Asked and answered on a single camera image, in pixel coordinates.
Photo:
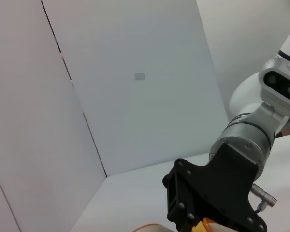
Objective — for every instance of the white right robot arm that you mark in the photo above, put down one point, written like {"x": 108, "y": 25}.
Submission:
{"x": 244, "y": 96}

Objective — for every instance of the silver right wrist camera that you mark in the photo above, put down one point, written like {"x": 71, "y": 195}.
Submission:
{"x": 278, "y": 84}

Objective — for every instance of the beige food bag orange zipper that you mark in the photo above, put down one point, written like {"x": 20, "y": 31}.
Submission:
{"x": 154, "y": 228}

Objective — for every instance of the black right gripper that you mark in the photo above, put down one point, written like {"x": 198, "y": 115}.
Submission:
{"x": 227, "y": 188}

